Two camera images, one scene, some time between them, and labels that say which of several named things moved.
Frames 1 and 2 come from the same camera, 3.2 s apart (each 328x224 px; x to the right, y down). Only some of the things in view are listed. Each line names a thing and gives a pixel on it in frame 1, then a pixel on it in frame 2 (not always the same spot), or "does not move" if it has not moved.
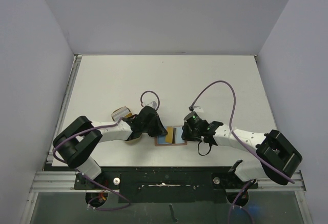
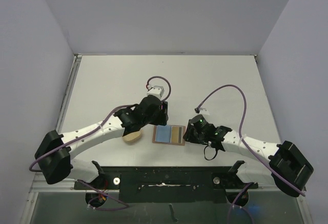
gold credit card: x=168 y=137 to x=176 y=135
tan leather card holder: x=173 y=137 does not move
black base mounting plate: x=165 y=184 does not move
